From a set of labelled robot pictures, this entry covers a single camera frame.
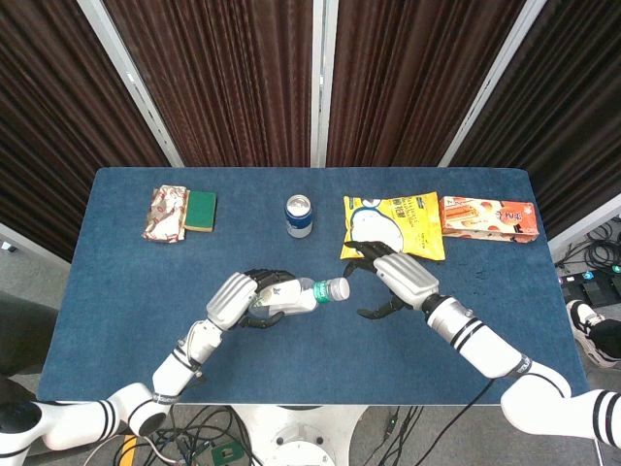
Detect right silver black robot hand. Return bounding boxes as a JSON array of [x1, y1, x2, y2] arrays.
[[342, 239, 441, 321]]

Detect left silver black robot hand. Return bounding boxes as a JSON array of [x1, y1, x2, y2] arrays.
[[206, 266, 298, 331]]

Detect clear plastic bottle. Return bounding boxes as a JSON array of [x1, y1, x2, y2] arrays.
[[249, 276, 351, 316]]

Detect yellow snack bag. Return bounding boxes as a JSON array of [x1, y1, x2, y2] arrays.
[[339, 191, 446, 262]]

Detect green yellow sponge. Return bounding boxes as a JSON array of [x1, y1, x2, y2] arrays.
[[183, 189, 218, 233]]

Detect blue table mat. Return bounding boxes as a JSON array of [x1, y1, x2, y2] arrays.
[[37, 167, 592, 406]]

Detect orange biscuit box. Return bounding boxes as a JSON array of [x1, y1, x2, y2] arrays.
[[439, 195, 539, 244]]

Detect blue soda can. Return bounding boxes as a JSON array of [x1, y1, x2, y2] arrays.
[[284, 194, 313, 239]]

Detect red patterned wrapper packet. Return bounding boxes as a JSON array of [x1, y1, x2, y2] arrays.
[[141, 184, 190, 244]]

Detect green circuit board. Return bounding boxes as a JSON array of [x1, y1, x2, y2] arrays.
[[212, 442, 243, 466]]

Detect black white sneaker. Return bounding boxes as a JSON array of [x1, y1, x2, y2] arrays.
[[566, 299, 621, 369]]

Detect brown pleated curtain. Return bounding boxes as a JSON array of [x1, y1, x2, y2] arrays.
[[0, 0, 171, 263], [104, 0, 314, 169], [450, 0, 621, 239], [325, 0, 528, 169]]

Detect black floor cable bundle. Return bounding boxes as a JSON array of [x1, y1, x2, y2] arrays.
[[140, 405, 258, 466]]

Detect black cable with inline plug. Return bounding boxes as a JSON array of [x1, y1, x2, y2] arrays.
[[376, 405, 426, 466]]

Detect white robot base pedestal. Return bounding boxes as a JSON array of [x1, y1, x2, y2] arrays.
[[232, 405, 370, 466]]

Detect black coiled cables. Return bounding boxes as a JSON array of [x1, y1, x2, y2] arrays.
[[555, 217, 621, 273]]

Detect white frame post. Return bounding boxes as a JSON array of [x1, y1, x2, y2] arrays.
[[438, 0, 549, 169], [77, 0, 184, 169], [310, 0, 340, 169]]

